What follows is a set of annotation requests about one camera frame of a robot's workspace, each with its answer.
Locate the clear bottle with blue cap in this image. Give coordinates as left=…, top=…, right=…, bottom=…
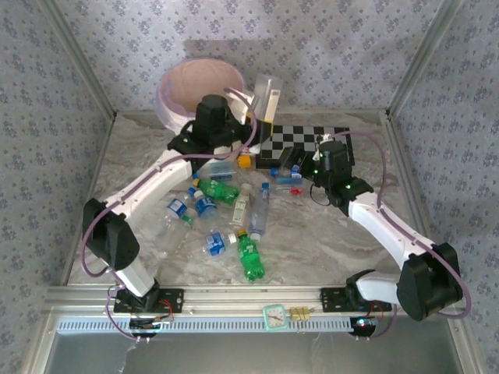
left=248, top=182, right=272, bottom=242

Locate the blue label bottle white cap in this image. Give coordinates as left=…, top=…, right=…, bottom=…
left=193, top=232, right=239, bottom=258
left=193, top=189, right=219, bottom=220

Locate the green bottle with yellow cap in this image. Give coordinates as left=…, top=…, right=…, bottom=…
left=236, top=229, right=266, bottom=284
left=192, top=178, right=241, bottom=206

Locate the white round bin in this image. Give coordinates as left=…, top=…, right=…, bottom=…
left=155, top=58, right=246, bottom=157

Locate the pink plastic bin liner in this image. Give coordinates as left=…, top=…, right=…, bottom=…
left=155, top=58, right=246, bottom=132

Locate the black white chessboard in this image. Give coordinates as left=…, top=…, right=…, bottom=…
left=255, top=123, right=356, bottom=172

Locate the clear flat plastic bottle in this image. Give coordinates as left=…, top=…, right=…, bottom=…
left=202, top=161, right=238, bottom=183

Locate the small teal clock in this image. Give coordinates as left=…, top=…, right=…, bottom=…
left=262, top=303, right=288, bottom=332

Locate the grey metal panel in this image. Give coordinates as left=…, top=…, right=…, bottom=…
left=38, top=330, right=469, bottom=374

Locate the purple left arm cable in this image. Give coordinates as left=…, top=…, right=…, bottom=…
left=80, top=87, right=259, bottom=344

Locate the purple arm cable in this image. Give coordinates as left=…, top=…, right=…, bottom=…
left=80, top=87, right=259, bottom=344
left=333, top=130, right=472, bottom=344

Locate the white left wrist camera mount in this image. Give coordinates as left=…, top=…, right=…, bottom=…
left=232, top=91, right=260, bottom=125

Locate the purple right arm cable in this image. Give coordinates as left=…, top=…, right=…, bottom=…
left=333, top=130, right=472, bottom=344

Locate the aluminium side rail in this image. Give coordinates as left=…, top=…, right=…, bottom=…
left=60, top=112, right=120, bottom=288
left=384, top=112, right=444, bottom=284

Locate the aluminium frame post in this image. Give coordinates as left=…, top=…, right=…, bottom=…
left=385, top=0, right=465, bottom=120
left=38, top=0, right=118, bottom=120

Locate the grey slotted cable duct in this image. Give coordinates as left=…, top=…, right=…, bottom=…
left=56, top=315, right=354, bottom=334

